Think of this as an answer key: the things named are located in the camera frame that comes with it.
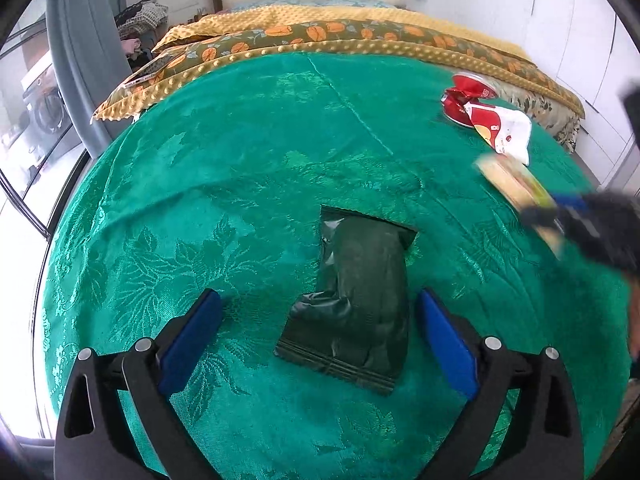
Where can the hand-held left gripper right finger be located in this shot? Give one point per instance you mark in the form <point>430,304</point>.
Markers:
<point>447,345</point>

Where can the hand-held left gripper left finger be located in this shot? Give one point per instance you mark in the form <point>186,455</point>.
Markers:
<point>192,342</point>

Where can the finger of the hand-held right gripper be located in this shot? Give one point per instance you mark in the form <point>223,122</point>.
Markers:
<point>547,219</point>
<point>570,203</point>

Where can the yellow snack packet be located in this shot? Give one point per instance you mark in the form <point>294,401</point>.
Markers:
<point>515,180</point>

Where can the dark green packet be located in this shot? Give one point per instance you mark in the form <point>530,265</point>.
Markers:
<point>360,290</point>

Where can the white and red packet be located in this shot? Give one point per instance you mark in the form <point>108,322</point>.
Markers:
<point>505,132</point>

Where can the beige leaf-print sheet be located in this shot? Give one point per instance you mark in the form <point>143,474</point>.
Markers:
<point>545,110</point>

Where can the red drink can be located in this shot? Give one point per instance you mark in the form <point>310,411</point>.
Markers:
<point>457,107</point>

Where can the white wardrobe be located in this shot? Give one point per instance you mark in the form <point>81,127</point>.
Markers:
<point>565,20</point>

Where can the green patterned blanket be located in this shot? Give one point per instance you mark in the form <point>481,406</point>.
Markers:
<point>225,160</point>

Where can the yellow floral blanket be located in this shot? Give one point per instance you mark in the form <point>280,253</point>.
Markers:
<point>350,30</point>

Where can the smartphone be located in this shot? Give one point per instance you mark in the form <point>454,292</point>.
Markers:
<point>149,72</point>

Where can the washing machine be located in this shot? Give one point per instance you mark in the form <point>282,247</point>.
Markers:
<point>47,105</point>

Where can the grey curtain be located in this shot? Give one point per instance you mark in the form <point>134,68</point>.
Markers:
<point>85,60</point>

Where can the pile of clothes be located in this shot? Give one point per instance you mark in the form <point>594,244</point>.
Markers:
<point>142,20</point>

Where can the blue patterned sheet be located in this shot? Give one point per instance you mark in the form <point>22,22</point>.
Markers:
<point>300,3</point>

